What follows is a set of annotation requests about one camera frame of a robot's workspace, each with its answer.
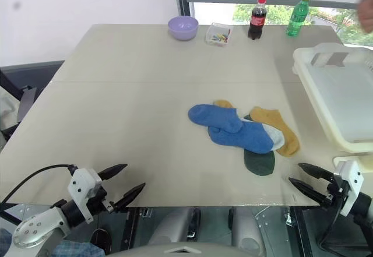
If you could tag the blue plaid cloth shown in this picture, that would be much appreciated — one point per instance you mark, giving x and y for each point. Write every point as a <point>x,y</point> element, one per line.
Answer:
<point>75,249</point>

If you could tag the grey robot torso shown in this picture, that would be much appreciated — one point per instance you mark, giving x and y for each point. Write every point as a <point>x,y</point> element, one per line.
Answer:
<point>204,251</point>

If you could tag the silver robot left leg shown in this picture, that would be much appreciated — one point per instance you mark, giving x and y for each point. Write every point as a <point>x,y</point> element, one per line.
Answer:
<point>172,225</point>

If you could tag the cola bottle with red cap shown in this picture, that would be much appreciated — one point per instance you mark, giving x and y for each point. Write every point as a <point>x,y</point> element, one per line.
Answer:
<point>257,18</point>

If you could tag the yellow sock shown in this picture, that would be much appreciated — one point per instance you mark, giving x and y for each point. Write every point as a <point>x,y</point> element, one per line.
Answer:
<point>223,103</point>
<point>287,142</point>

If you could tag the beige fabric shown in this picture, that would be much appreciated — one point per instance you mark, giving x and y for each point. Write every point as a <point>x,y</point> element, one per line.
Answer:
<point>7,114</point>

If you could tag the green bottle with yellow cap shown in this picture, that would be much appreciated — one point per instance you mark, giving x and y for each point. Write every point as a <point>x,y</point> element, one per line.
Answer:
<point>297,16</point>

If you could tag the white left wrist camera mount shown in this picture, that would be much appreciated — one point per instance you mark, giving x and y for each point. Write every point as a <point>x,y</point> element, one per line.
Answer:
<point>83,182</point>

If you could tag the purple plastic bowl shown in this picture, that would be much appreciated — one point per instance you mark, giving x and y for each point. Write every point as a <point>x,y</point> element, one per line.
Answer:
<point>183,28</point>

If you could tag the blue sock with grey toe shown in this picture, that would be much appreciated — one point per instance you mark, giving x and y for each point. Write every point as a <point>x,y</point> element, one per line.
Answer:
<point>242,139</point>

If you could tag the dark green sock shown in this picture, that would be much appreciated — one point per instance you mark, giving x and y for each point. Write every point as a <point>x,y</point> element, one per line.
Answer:
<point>259,163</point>

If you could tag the dark grey chair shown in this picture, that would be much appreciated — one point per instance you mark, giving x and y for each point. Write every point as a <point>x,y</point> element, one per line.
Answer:
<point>32,73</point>

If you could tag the white plastic basket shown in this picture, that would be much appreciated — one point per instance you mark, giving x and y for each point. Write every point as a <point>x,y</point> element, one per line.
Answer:
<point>338,99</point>

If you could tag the clear container with clips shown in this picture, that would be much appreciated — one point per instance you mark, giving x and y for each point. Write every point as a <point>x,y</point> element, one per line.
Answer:
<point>219,35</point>

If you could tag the silver robot right leg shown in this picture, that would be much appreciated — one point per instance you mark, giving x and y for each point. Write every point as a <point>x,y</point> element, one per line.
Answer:
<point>247,228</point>

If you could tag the blue knitted beanie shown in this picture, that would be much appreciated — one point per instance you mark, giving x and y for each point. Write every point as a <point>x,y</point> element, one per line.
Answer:
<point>209,115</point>

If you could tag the silver robot leg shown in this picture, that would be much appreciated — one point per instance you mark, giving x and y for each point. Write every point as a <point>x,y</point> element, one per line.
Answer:
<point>247,228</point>
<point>172,225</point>

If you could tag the black rounded shoe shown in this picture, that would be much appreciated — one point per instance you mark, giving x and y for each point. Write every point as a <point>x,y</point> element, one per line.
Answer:
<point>100,239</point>

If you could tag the colourful small clips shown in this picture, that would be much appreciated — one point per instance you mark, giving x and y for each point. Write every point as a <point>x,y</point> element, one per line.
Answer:
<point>220,37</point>

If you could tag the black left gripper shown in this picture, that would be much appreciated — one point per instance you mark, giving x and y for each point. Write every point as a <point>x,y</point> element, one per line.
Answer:
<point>100,198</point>

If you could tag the bystander hand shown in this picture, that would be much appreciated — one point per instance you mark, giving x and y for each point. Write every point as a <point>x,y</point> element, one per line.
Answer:
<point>367,12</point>

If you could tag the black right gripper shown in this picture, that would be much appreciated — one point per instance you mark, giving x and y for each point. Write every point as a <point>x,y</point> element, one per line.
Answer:
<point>336,194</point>

